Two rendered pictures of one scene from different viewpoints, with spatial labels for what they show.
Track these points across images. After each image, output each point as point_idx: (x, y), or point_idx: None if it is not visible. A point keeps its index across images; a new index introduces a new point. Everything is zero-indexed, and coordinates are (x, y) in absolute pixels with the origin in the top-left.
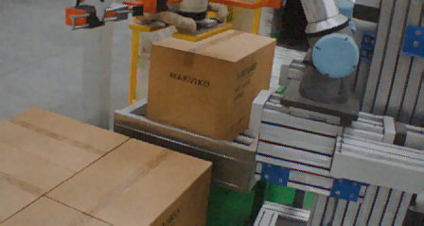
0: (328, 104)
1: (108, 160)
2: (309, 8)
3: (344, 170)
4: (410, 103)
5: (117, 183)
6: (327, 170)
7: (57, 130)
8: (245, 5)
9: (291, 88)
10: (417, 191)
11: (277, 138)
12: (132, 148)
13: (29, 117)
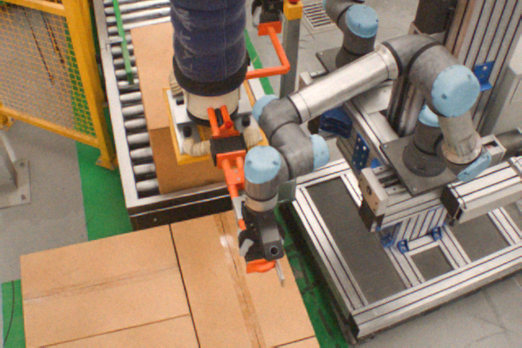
0: (443, 174)
1: (192, 273)
2: (459, 150)
3: (469, 217)
4: (471, 113)
5: (236, 296)
6: (435, 204)
7: (95, 273)
8: (281, 72)
9: (400, 168)
10: (516, 200)
11: (399, 209)
12: (189, 240)
13: (42, 279)
